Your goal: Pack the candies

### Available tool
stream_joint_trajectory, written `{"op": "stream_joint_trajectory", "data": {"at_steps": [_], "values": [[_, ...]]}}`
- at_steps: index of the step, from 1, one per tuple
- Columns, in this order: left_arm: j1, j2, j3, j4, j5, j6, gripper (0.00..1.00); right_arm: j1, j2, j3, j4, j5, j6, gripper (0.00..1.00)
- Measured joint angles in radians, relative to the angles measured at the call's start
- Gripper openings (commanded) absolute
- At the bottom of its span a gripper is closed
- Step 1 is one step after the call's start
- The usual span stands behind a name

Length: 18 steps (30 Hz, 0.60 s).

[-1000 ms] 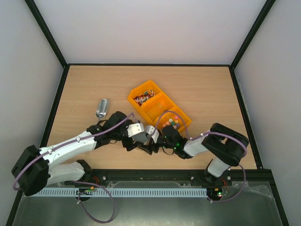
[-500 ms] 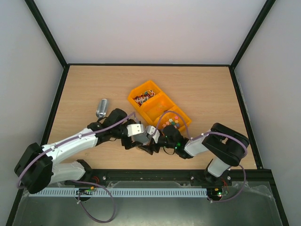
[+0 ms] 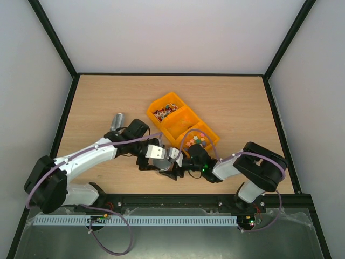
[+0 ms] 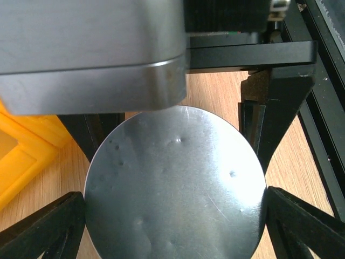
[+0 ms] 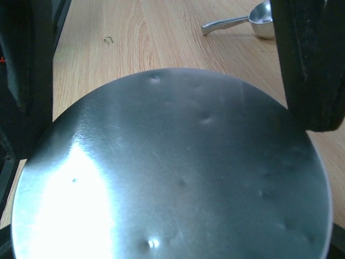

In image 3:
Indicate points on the round metal jar lid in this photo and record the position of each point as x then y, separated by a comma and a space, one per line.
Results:
162, 164

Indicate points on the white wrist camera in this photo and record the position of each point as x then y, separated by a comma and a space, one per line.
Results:
175, 156
155, 152

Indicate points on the grey slotted cable duct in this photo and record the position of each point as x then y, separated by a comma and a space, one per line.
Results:
140, 221

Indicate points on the yellow bin with star candies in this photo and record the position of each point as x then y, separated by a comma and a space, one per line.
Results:
200, 134

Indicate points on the yellow bin with lollipops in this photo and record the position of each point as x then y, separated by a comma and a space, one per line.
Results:
164, 106

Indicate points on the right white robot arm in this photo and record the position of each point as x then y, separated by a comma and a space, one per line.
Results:
263, 169

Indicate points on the metal candy scoop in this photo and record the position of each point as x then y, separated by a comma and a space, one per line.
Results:
118, 122

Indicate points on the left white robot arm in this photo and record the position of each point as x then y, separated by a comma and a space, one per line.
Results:
49, 183

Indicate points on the black aluminium frame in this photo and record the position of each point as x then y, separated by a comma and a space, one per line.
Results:
298, 199

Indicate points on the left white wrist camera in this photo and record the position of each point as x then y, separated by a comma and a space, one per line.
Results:
155, 152

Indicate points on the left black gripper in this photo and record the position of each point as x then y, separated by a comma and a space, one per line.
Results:
144, 164

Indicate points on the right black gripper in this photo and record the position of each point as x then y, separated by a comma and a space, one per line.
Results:
179, 167

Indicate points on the yellow bin with popsicle candies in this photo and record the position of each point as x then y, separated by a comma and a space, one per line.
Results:
175, 124

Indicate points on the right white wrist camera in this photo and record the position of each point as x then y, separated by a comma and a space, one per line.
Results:
175, 156

